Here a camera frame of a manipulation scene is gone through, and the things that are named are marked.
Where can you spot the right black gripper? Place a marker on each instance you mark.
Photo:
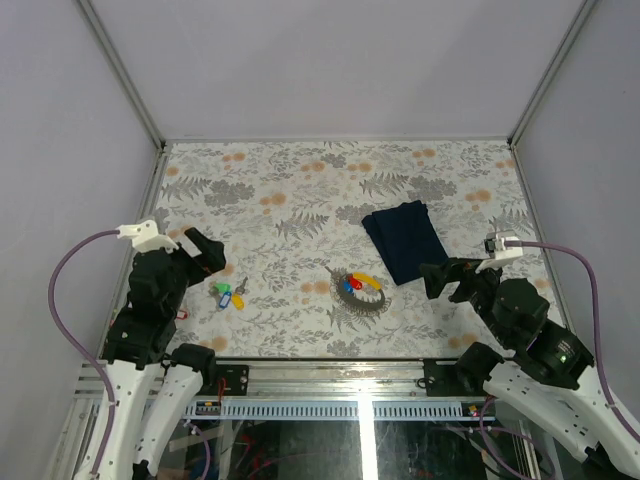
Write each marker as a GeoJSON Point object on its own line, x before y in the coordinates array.
{"type": "Point", "coordinates": [436, 275]}

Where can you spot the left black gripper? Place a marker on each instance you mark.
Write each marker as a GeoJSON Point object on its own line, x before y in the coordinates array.
{"type": "Point", "coordinates": [212, 259]}

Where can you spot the green key tag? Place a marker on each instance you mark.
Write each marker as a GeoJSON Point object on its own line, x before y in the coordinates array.
{"type": "Point", "coordinates": [219, 288]}

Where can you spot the metal keyring with yellow handle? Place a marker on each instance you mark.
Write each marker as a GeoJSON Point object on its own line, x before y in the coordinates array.
{"type": "Point", "coordinates": [357, 291]}

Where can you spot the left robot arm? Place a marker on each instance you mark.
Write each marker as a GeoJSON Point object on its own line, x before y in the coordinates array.
{"type": "Point", "coordinates": [149, 388]}

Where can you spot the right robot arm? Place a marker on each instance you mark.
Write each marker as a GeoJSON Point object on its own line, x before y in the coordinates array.
{"type": "Point", "coordinates": [552, 377]}

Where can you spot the dark blue folded cloth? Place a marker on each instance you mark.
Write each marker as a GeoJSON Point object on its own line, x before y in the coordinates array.
{"type": "Point", "coordinates": [405, 239]}

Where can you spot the blue key tag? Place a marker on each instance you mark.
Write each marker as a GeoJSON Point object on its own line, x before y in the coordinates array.
{"type": "Point", "coordinates": [225, 300]}

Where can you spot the yellow key tag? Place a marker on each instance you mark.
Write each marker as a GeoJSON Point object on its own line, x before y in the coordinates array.
{"type": "Point", "coordinates": [237, 301]}

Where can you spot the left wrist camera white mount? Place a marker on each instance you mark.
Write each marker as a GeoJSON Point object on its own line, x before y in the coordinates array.
{"type": "Point", "coordinates": [146, 237]}

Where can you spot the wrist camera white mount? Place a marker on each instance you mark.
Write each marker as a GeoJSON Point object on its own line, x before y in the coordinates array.
{"type": "Point", "coordinates": [146, 237]}
{"type": "Point", "coordinates": [502, 248]}

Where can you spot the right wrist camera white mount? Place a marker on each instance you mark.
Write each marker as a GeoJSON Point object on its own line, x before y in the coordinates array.
{"type": "Point", "coordinates": [502, 248]}

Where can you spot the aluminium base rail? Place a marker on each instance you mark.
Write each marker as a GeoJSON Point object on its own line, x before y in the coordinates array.
{"type": "Point", "coordinates": [338, 379]}

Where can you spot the slotted grey cable duct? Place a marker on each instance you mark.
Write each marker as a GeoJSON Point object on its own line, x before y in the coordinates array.
{"type": "Point", "coordinates": [421, 410]}

